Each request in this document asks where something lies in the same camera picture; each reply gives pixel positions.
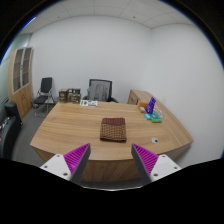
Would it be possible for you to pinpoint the dark printed cardboard box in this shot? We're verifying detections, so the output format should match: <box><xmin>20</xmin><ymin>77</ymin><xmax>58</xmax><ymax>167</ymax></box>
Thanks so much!
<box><xmin>67</xmin><ymin>88</ymin><xmax>81</xmax><ymax>96</ymax></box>
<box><xmin>67</xmin><ymin>94</ymin><xmax>82</xmax><ymax>104</ymax></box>

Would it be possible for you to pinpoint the black visitor chair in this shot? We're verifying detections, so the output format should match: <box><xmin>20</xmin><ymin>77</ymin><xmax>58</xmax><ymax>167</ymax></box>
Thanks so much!
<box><xmin>32</xmin><ymin>77</ymin><xmax>55</xmax><ymax>118</ymax></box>

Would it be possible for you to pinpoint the black mesh office chair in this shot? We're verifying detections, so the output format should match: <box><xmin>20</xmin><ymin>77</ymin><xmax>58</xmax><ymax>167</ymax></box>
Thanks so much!
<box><xmin>82</xmin><ymin>78</ymin><xmax>119</xmax><ymax>103</ymax></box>

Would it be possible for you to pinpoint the small brown cardboard box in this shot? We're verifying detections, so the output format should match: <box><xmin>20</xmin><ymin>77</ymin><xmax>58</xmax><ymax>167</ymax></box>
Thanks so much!
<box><xmin>58</xmin><ymin>88</ymin><xmax>69</xmax><ymax>103</ymax></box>

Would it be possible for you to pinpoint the purple upright box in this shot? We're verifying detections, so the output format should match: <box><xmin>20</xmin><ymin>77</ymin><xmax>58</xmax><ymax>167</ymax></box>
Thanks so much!
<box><xmin>145</xmin><ymin>96</ymin><xmax>157</xmax><ymax>115</ymax></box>

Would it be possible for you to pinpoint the wooden cabinet with glass doors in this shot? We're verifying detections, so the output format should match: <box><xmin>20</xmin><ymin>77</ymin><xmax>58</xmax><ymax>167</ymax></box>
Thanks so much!
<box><xmin>7</xmin><ymin>46</ymin><xmax>34</xmax><ymax>119</ymax></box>

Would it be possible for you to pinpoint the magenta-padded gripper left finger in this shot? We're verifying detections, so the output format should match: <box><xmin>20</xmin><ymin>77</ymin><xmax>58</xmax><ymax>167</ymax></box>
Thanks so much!
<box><xmin>39</xmin><ymin>142</ymin><xmax>92</xmax><ymax>185</ymax></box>

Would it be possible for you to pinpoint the small green box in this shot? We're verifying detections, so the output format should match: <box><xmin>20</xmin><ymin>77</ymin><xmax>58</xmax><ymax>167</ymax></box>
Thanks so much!
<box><xmin>149</xmin><ymin>113</ymin><xmax>163</xmax><ymax>124</ymax></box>

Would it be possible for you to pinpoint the wooden side drawer cabinet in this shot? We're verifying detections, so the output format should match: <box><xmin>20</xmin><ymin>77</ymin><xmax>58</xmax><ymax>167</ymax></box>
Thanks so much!
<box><xmin>127</xmin><ymin>89</ymin><xmax>153</xmax><ymax>106</ymax></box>

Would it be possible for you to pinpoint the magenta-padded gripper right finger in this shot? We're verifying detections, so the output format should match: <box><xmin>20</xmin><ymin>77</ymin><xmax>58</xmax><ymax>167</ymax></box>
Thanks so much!
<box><xmin>130</xmin><ymin>143</ymin><xmax>183</xmax><ymax>186</ymax></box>

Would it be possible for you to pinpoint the grey backpack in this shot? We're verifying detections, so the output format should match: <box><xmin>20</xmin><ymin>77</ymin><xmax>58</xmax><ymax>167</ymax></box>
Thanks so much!
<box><xmin>87</xmin><ymin>83</ymin><xmax>110</xmax><ymax>102</ymax></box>

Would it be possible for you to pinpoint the clear plastic container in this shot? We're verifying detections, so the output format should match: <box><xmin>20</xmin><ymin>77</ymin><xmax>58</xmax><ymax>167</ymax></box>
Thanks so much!
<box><xmin>153</xmin><ymin>108</ymin><xmax>166</xmax><ymax>120</ymax></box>

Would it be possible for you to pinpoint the maroon and gold patterned towel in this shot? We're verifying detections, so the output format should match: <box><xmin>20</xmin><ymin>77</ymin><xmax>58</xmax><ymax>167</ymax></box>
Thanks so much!
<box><xmin>99</xmin><ymin>117</ymin><xmax>128</xmax><ymax>143</ymax></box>

